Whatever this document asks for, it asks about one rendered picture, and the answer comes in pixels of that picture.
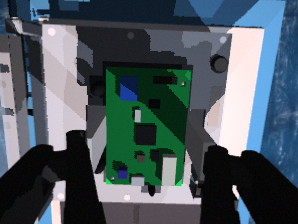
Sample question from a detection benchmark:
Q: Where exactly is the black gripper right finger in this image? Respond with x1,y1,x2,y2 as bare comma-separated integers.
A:
185,116,298,224

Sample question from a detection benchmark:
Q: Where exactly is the green circuit board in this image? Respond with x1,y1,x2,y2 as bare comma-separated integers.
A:
106,67,191,186

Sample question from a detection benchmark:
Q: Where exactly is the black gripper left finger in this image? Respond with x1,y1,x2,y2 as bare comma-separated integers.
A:
0,113,106,224

